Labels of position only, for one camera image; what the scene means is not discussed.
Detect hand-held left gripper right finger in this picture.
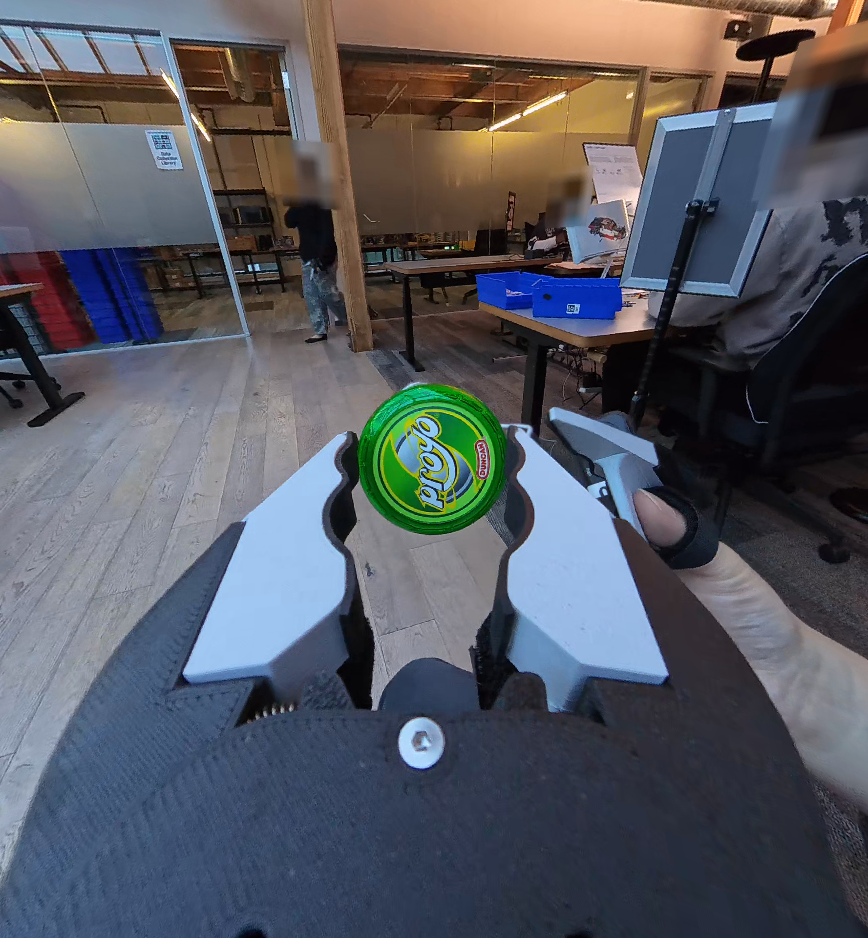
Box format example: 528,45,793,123
476,424,671,715

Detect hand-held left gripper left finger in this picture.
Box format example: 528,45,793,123
183,431,375,710

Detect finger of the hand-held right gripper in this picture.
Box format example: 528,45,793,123
549,407,663,518

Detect green yoyo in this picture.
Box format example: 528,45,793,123
357,383,508,536

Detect person's right forearm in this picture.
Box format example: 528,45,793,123
800,652,868,832

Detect person's right hand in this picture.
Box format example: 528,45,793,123
634,487,856,763

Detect wooden top desk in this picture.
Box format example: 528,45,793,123
479,297,680,435

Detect blue bin with label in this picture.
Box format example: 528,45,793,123
532,277,623,320

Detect blue plastic bin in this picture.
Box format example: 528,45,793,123
475,271,545,309

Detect car print board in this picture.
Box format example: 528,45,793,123
567,199,633,265

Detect long wooden desk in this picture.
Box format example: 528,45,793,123
386,255,552,372

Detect grey sign board stand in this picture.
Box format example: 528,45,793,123
619,101,779,437

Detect white poster board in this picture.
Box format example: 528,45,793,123
584,143,643,213

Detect stack of blue bins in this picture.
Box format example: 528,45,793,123
60,249,161,345

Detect black metal shelf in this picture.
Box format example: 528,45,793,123
212,189,290,296

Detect stack of red bins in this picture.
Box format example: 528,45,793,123
0,253,98,354

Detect desk with black legs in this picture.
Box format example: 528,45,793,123
0,283,86,428

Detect black round top stand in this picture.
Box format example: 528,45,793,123
736,29,816,105

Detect cables under desk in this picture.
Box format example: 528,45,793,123
550,350,605,398

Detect wooden support post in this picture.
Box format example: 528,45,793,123
303,0,375,354

